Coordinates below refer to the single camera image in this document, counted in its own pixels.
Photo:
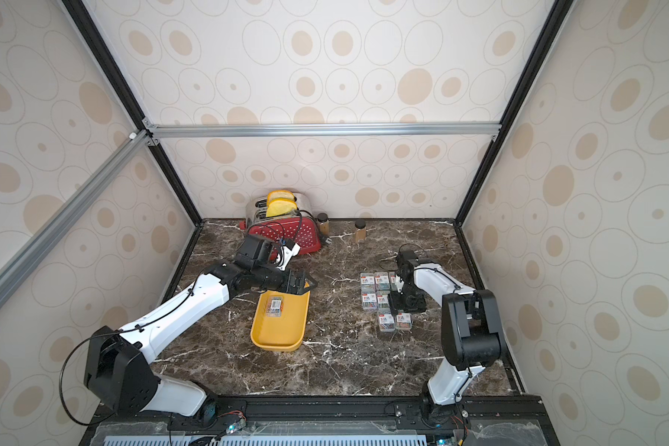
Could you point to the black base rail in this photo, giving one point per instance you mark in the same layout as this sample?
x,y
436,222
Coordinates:
x,y
319,420

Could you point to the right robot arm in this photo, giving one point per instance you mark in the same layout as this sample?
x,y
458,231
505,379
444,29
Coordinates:
x,y
471,330

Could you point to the red toaster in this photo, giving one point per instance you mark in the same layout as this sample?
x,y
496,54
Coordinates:
x,y
300,226

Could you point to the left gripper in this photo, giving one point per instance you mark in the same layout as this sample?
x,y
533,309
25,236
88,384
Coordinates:
x,y
295,285

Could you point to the spice jar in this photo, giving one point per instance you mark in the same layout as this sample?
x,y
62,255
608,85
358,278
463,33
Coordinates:
x,y
323,224
360,230

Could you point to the horizontal aluminium rail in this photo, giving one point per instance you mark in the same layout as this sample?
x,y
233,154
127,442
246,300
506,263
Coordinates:
x,y
326,130

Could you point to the paper clip box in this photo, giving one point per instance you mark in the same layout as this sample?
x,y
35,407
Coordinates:
x,y
404,321
369,300
386,322
383,300
382,280
368,280
274,306

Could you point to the yellow toast slice front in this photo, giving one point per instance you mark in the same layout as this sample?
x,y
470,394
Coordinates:
x,y
281,207

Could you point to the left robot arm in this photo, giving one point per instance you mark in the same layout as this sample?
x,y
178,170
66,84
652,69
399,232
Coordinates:
x,y
118,368

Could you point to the left spice jar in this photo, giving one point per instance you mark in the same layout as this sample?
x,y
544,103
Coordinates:
x,y
323,224

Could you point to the left aluminium rail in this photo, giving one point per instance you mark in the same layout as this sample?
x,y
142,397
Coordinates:
x,y
19,268

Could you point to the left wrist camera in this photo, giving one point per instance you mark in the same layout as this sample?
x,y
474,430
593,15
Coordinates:
x,y
287,250

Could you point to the yellow toast slice rear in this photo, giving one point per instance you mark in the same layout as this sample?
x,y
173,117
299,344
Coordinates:
x,y
280,195

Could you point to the right spice jar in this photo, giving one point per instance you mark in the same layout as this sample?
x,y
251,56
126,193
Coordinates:
x,y
360,230

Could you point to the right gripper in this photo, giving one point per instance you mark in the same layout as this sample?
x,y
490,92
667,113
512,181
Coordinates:
x,y
407,299

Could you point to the yellow toast slice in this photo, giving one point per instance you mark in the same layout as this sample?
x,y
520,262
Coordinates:
x,y
280,195
281,207

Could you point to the yellow storage tray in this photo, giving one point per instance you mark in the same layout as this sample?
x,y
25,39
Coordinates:
x,y
283,334

